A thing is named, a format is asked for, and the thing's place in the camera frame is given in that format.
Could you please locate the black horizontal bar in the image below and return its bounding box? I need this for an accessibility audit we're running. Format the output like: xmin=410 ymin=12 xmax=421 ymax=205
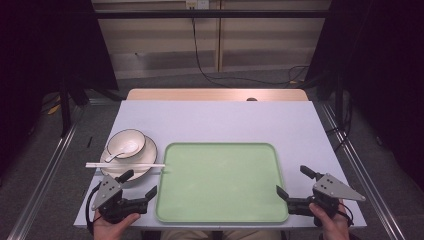
xmin=94 ymin=9 xmax=330 ymax=20

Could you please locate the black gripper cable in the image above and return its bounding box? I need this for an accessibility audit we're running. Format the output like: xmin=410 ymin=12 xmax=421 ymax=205
xmin=85 ymin=184 xmax=102 ymax=235
xmin=339 ymin=202 xmax=355 ymax=228

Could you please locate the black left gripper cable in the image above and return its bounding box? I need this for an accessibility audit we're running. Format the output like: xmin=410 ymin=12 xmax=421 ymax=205
xmin=85 ymin=184 xmax=102 ymax=235

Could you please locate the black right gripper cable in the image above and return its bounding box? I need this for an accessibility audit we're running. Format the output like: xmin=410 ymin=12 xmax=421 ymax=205
xmin=339 ymin=202 xmax=355 ymax=228

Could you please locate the white bowl with dark rim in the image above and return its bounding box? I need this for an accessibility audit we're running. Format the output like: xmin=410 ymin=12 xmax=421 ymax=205
xmin=106 ymin=128 xmax=147 ymax=160

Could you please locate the white ceramic spoon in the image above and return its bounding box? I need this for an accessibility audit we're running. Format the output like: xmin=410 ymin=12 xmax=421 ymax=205
xmin=104 ymin=140 xmax=140 ymax=164

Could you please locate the person's right hand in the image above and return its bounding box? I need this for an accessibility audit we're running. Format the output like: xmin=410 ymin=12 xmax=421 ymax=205
xmin=308 ymin=199 xmax=351 ymax=240

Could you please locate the dark curtain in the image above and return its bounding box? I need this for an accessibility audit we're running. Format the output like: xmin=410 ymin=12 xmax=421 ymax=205
xmin=0 ymin=0 xmax=120 ymax=174
xmin=304 ymin=0 xmax=424 ymax=193

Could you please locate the black wall cable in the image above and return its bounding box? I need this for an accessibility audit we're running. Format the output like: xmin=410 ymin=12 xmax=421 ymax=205
xmin=191 ymin=17 xmax=310 ymax=86

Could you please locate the white plate with dark rim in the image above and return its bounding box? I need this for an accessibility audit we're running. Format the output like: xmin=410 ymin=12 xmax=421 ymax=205
xmin=99 ymin=134 xmax=158 ymax=183

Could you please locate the metal floor rail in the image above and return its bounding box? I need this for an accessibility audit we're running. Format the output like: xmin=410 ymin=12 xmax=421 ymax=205
xmin=319 ymin=100 xmax=407 ymax=240
xmin=7 ymin=99 xmax=89 ymax=240

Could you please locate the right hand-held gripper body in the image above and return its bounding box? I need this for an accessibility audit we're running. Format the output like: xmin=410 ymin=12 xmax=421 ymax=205
xmin=287 ymin=173 xmax=367 ymax=228

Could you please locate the person's left hand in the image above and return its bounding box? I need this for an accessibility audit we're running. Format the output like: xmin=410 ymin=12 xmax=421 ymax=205
xmin=93 ymin=209 xmax=142 ymax=240

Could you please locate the wooden table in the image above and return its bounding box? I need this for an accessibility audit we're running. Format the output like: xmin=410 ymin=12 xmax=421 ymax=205
xmin=126 ymin=88 xmax=310 ymax=102

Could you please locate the black metal stand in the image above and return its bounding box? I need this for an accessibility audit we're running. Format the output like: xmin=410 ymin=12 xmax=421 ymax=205
xmin=58 ymin=78 xmax=90 ymax=138

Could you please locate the green tray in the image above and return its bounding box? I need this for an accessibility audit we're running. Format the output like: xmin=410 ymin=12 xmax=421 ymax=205
xmin=155 ymin=142 xmax=290 ymax=224

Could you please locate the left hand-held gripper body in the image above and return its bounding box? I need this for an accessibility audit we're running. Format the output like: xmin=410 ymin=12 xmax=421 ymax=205
xmin=91 ymin=174 xmax=148 ymax=224

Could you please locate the white wall outlet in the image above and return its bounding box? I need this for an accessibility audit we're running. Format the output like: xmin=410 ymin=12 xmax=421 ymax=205
xmin=185 ymin=0 xmax=211 ymax=10

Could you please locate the wooden wall post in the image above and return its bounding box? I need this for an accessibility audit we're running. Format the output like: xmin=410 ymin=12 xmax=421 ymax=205
xmin=215 ymin=0 xmax=224 ymax=73

